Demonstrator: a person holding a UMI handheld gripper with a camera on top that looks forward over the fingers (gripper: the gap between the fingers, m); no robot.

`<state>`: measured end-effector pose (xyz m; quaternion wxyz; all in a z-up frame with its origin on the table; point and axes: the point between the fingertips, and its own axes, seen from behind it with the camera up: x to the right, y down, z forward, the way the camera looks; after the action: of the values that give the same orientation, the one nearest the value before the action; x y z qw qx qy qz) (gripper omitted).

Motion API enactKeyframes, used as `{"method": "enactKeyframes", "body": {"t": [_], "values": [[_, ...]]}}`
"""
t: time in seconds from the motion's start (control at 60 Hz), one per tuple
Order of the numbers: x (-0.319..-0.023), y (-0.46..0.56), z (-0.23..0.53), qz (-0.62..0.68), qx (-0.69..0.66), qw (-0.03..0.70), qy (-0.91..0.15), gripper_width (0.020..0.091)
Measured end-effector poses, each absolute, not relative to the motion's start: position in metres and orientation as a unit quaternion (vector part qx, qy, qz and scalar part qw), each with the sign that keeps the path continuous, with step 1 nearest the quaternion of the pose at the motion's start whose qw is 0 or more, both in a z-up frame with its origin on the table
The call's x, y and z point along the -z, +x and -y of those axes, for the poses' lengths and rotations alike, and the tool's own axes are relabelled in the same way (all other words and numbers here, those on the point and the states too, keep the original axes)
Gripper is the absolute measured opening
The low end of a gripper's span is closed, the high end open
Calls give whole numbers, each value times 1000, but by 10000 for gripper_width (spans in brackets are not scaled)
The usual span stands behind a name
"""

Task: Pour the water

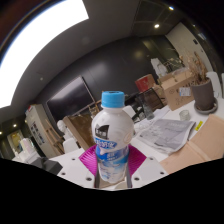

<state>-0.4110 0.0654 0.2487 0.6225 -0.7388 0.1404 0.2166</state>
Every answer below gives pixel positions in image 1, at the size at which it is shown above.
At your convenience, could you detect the grey plant saucer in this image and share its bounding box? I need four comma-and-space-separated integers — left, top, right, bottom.
193, 97, 219, 115

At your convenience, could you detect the black foam block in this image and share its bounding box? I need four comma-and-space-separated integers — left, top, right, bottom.
31, 156, 64, 176

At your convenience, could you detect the brown cardboard box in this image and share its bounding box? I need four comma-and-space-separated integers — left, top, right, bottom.
159, 71, 196, 112

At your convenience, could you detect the small yellow tag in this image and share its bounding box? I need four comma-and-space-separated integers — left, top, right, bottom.
194, 120, 205, 132

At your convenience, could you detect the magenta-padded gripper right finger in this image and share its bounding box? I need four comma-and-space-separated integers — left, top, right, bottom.
125, 145, 169, 189

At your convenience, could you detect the wooden easel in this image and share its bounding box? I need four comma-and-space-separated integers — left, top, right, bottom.
44, 119, 65, 155
78, 99, 103, 116

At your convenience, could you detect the white blue-capped drink bottle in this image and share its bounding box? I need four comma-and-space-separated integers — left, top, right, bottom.
91, 90, 135, 184

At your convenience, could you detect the white plastic chair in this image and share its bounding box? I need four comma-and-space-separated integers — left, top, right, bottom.
205, 70, 222, 101
62, 137, 80, 154

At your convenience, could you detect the long ceiling light panel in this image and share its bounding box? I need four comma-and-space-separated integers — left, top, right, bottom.
0, 0, 90, 109

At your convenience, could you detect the grey printed newspaper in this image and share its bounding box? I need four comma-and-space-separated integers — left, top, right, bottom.
136, 118, 197, 156

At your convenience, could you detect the clear glass bottle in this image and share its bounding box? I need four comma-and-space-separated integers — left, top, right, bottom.
143, 103, 156, 120

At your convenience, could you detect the black wall screen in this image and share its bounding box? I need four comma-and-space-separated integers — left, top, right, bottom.
45, 75, 96, 123

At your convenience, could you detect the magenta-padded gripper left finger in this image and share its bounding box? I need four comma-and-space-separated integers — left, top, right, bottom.
56, 144, 101, 189

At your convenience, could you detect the white cabinet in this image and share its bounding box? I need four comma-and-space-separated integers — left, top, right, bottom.
24, 103, 56, 159

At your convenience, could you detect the dried plant in grey pot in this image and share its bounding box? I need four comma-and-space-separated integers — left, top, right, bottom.
181, 49, 219, 113

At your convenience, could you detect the white plaster statue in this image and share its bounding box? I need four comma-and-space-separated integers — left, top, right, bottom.
150, 58, 168, 78

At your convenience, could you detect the white plaster bust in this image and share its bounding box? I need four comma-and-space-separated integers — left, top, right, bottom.
56, 119, 69, 141

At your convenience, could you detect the small pale glass cup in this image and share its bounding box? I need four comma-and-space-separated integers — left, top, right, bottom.
178, 109, 191, 122

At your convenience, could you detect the red box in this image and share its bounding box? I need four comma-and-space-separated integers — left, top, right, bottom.
134, 73, 158, 94

